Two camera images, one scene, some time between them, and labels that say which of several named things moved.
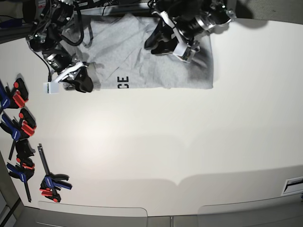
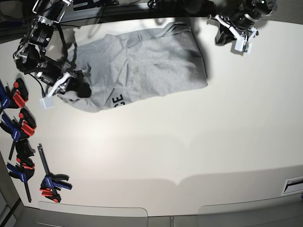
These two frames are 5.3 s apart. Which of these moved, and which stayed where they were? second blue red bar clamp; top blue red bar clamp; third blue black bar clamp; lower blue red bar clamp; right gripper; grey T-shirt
Moved: grey T-shirt; right gripper
Stayed: lower blue red bar clamp; second blue red bar clamp; top blue red bar clamp; third blue black bar clamp
